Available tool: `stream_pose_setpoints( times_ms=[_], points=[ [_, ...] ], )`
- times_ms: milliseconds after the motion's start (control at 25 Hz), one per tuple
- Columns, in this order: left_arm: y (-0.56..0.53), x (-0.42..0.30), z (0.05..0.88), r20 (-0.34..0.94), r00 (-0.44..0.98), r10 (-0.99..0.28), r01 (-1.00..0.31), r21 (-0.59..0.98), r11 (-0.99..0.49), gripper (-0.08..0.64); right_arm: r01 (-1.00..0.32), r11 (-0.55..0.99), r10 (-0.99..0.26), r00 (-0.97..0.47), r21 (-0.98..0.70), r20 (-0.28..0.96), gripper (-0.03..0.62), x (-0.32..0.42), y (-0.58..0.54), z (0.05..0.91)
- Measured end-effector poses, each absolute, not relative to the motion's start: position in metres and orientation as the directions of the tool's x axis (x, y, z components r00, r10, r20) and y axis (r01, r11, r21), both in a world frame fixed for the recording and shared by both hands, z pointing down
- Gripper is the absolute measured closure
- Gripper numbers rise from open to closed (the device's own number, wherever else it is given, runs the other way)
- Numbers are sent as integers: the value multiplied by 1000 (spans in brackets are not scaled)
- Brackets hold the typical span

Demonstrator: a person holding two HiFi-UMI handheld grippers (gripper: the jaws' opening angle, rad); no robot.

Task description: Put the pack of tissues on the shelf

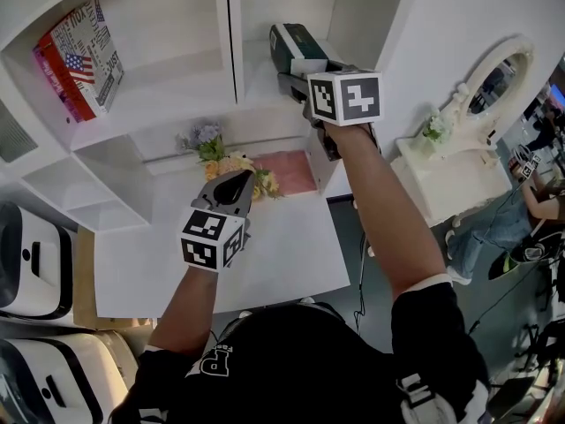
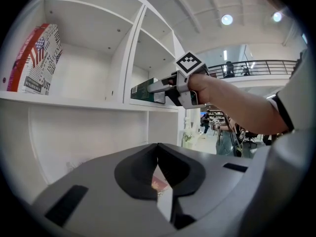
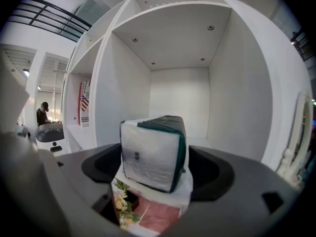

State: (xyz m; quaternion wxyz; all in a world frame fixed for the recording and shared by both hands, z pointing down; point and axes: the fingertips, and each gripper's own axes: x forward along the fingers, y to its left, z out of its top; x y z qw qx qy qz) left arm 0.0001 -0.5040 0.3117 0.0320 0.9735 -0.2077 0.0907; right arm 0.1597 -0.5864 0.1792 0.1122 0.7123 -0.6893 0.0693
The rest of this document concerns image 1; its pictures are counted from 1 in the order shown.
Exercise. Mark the white printed flag book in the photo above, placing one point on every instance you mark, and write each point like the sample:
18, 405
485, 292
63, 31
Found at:
95, 51

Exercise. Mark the green and white box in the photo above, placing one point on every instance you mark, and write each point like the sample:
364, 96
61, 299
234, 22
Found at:
296, 47

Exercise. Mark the cream ornate dressing table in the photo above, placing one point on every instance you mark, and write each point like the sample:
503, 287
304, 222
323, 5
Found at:
450, 183

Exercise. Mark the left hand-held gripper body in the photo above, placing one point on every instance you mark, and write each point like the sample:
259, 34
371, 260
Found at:
207, 241

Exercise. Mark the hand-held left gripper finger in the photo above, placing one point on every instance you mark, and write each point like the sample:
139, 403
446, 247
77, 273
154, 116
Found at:
247, 197
207, 190

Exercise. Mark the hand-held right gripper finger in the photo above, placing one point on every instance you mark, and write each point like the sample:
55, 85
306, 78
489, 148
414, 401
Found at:
291, 86
344, 67

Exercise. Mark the person's shoe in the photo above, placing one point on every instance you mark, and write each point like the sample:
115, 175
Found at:
307, 300
245, 314

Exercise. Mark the small white flower vase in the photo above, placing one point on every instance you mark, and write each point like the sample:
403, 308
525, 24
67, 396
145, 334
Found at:
434, 128

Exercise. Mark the person's right forearm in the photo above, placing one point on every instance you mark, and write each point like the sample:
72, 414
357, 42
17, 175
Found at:
393, 219

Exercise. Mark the yellow flower bouquet black pot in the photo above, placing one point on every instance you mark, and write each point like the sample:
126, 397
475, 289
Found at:
220, 157

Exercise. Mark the purple book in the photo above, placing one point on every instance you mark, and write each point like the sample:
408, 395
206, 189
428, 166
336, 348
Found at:
44, 73

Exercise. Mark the brown cardboard box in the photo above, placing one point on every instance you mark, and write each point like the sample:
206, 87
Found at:
84, 281

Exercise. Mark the white black robot machine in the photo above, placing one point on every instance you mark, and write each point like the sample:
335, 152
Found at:
57, 378
31, 259

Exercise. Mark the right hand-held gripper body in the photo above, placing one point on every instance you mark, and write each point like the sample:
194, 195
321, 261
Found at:
344, 97

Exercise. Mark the person's left forearm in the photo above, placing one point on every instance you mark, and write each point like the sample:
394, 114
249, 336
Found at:
185, 312

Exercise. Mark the person's right shoe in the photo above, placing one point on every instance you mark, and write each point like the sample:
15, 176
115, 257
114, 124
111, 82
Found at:
307, 300

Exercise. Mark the pink square mat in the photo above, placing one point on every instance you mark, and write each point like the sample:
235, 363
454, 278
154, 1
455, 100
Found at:
291, 170

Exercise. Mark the white desk with shelves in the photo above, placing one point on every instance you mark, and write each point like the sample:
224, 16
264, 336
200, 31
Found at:
273, 254

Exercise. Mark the person's left shoe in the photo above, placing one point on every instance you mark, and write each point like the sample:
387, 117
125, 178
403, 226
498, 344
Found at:
245, 314

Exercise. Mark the person's black printed shirt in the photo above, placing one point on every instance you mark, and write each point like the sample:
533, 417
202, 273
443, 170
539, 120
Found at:
309, 369

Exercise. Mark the oval cream-framed mirror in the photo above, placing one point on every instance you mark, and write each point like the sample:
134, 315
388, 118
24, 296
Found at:
494, 82

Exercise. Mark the red book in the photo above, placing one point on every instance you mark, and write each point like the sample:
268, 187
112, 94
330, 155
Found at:
66, 86

